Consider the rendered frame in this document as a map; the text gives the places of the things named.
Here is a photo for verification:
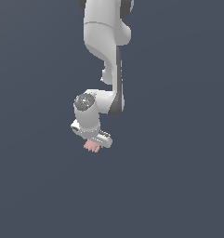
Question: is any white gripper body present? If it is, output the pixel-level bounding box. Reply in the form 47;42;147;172
70;119;113;149

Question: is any small pink object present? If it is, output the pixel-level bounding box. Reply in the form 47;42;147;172
83;139;101;153

